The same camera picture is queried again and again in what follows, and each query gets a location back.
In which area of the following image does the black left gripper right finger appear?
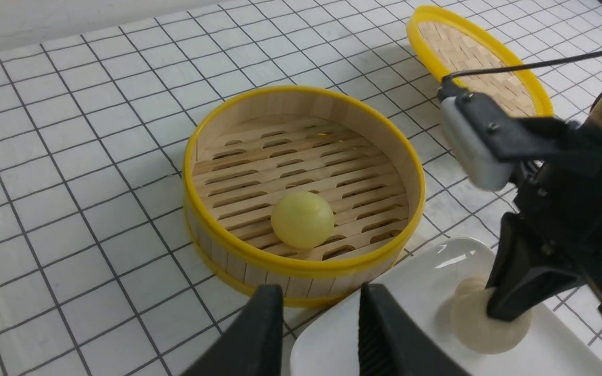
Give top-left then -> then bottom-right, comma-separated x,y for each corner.
358,283 -> 468,375

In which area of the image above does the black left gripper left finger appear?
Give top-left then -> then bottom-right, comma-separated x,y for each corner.
182,284 -> 283,375

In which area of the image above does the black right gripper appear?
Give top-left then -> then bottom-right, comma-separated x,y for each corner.
487,121 -> 602,322

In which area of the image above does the beige steamed bun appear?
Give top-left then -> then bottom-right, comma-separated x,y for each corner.
449,277 -> 533,355

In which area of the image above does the yellow steamed bun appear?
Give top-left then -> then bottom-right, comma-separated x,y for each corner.
270,191 -> 335,250

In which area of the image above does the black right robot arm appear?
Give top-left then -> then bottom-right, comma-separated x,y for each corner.
487,93 -> 602,322

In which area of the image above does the white square plate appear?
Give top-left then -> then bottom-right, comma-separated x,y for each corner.
290,238 -> 602,375

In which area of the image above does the bamboo steamer basket yellow rim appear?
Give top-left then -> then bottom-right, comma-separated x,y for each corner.
182,85 -> 426,308

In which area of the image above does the checkered white tablecloth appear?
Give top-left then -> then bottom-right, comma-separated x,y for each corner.
0,0 -> 602,376

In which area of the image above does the woven bamboo steamer lid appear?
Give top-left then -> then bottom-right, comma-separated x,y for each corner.
406,5 -> 554,117

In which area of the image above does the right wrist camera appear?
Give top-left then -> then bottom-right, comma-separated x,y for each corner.
438,80 -> 569,191

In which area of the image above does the thin black camera cable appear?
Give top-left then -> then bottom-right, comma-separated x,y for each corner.
441,43 -> 602,87

